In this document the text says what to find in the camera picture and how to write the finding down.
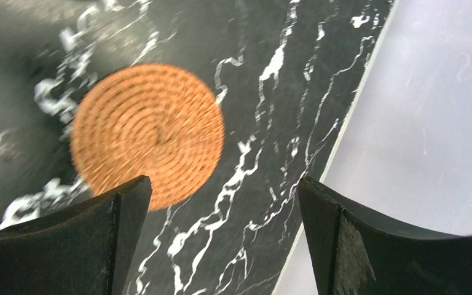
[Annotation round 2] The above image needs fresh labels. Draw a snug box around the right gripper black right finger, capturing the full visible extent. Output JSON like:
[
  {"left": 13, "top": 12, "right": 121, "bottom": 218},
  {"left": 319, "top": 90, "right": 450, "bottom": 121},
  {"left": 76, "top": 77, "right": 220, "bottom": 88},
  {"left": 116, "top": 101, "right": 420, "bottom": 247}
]
[{"left": 297, "top": 177, "right": 472, "bottom": 294}]

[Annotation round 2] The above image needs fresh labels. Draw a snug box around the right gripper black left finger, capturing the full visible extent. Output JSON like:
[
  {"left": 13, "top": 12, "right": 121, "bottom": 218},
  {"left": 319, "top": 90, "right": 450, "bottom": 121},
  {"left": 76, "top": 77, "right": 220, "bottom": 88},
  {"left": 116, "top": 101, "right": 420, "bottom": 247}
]
[{"left": 0, "top": 176, "right": 152, "bottom": 294}]

